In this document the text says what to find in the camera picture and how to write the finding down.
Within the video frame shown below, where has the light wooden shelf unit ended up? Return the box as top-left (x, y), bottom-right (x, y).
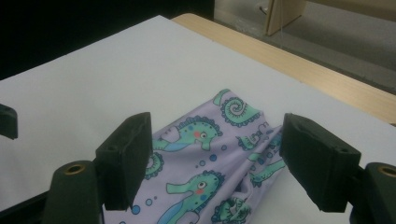
top-left (265, 0), bottom-right (396, 37)

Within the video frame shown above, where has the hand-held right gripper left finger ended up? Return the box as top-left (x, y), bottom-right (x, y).
top-left (94, 111), bottom-right (154, 212)

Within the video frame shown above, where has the purple seahorse print romper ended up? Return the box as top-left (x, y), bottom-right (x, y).
top-left (102, 88), bottom-right (287, 224)

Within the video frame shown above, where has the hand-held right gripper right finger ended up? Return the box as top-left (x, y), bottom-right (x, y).
top-left (278, 112), bottom-right (362, 214)

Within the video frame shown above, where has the black curtain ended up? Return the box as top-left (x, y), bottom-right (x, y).
top-left (0, 0), bottom-right (216, 81)

